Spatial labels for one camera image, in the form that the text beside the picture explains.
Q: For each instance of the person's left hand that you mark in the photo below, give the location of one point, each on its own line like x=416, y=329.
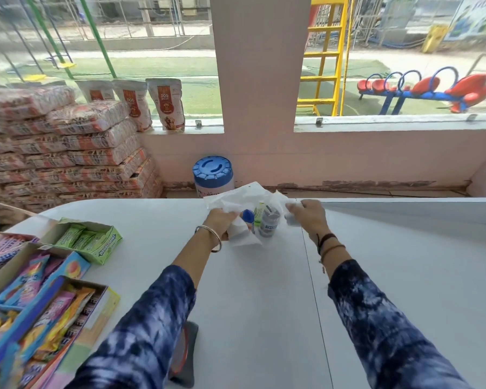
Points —
x=218, y=222

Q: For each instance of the person's right hand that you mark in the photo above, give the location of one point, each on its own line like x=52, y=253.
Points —
x=312, y=218

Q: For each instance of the person's left fingers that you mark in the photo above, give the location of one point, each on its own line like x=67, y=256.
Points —
x=231, y=221

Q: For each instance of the person's right fingers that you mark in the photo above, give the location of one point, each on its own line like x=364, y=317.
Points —
x=296, y=212

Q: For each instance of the white plastic bag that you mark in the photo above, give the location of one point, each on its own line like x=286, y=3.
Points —
x=239, y=198

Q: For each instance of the person's left forearm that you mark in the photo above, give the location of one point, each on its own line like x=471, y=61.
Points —
x=145, y=320

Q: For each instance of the person's right forearm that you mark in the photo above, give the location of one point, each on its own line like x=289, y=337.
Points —
x=380, y=320

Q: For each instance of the blue capped small bottle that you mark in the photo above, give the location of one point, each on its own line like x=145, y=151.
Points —
x=248, y=218

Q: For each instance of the silver bangle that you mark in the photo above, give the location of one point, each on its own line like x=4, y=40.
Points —
x=215, y=238

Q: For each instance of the grey bottle with blue label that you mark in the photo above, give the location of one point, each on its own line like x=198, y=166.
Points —
x=269, y=224

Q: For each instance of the white jar with blue lid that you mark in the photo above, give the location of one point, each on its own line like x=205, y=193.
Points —
x=213, y=174

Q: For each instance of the green cardboard display box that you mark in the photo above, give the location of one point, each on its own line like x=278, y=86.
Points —
x=101, y=247

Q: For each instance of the orange white dog food pouch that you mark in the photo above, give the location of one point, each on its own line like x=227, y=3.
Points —
x=95, y=92
x=168, y=103
x=135, y=103

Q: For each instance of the black red tape dispenser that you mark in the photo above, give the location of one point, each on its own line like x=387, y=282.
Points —
x=186, y=352

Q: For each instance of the green gum packets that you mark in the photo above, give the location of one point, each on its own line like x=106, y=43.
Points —
x=79, y=235

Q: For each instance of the yellow playground ladder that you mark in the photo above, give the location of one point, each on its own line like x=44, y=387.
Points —
x=328, y=52

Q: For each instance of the stack of orange white sacks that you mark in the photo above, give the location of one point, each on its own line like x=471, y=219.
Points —
x=64, y=157

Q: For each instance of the blue red playground seesaw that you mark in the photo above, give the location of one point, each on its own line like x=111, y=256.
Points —
x=429, y=91

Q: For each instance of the brown candy display box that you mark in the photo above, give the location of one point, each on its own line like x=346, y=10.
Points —
x=56, y=320

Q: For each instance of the blue candy display box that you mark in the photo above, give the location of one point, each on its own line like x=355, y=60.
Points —
x=32, y=275

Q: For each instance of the pink candy display box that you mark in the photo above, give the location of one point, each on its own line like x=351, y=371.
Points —
x=4, y=249

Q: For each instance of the colourful banner sign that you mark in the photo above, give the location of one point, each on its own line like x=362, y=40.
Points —
x=476, y=18

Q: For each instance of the green swing frame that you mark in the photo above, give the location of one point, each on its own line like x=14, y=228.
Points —
x=93, y=36

